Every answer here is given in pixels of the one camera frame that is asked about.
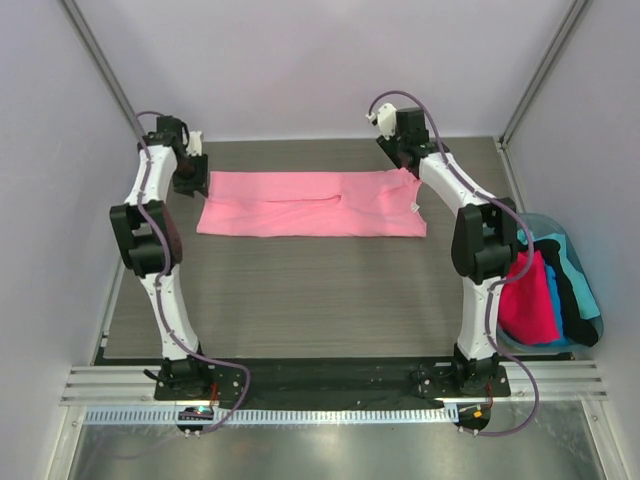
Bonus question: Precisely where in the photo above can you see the teal plastic laundry basket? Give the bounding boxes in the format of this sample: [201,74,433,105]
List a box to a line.
[498,213,603,353]

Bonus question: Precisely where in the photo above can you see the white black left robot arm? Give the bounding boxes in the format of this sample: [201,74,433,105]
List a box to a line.
[109,111,212,400]

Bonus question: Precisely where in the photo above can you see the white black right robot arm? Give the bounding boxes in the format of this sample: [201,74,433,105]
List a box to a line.
[367,103,518,396]

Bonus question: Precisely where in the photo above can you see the left aluminium corner post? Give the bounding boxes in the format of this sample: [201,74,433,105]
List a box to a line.
[58,0,145,148]

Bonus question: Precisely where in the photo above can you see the right aluminium corner post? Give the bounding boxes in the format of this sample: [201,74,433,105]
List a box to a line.
[498,0,592,147]

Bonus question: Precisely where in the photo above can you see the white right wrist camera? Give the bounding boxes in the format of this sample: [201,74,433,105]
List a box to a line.
[366,103,397,140]

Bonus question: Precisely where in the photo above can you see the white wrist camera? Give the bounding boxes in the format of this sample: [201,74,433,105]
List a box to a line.
[186,131,203,156]
[366,103,397,140]

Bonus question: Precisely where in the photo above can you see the slotted white cable duct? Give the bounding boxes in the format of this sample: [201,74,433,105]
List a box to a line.
[84,404,458,426]

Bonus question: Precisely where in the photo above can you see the turquoise t shirt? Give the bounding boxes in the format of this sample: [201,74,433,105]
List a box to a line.
[532,233,601,321]

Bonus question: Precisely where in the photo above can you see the aluminium front frame rail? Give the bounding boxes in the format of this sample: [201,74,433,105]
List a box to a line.
[60,358,608,411]

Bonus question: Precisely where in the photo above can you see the black t shirt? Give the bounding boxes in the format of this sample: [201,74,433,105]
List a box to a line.
[534,240,600,347]

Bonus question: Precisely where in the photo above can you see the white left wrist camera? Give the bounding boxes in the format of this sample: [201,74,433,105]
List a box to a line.
[186,131,203,156]

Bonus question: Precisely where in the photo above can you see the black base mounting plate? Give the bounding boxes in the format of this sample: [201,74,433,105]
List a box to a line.
[154,357,511,411]

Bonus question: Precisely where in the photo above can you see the light pink t shirt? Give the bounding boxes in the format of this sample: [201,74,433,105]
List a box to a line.
[196,169,427,238]

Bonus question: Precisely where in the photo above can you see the aluminium corner post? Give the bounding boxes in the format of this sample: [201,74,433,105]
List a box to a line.
[498,0,592,147]
[58,0,145,148]

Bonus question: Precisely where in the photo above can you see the magenta t shirt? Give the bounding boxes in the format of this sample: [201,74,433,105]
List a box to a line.
[498,252,562,346]

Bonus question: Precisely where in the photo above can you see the blue t shirt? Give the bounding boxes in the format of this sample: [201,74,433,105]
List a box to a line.
[545,265,569,346]

